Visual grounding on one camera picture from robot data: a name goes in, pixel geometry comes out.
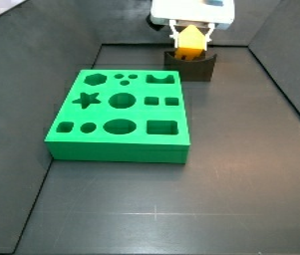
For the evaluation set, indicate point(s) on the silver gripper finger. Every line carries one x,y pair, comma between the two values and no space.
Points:
209,30
173,32

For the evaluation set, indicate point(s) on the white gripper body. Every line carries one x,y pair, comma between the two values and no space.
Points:
196,12

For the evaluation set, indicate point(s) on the yellow three prong object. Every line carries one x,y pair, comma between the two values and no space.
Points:
190,43

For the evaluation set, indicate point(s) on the black curved fixture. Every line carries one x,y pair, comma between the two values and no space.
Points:
193,71

